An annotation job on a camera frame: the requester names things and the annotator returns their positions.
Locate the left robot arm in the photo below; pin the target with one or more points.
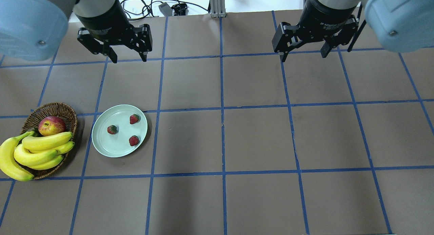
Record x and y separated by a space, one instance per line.
33 29

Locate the strawberry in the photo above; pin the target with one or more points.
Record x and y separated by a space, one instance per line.
134 140
112 129
134 118

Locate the yellow banana bunch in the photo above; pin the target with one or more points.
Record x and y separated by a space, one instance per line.
26 152

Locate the red apple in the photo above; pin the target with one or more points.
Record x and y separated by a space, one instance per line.
51 125

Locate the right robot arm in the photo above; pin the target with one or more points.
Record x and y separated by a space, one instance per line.
400 26

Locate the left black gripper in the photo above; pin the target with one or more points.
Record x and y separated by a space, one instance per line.
103 20

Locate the woven wicker basket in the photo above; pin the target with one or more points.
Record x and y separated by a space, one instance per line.
69 116

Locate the aluminium frame post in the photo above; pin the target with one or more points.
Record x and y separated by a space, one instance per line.
217 9

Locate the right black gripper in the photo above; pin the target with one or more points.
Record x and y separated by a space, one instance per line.
324 17

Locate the light green plate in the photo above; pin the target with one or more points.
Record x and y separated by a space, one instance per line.
117 145

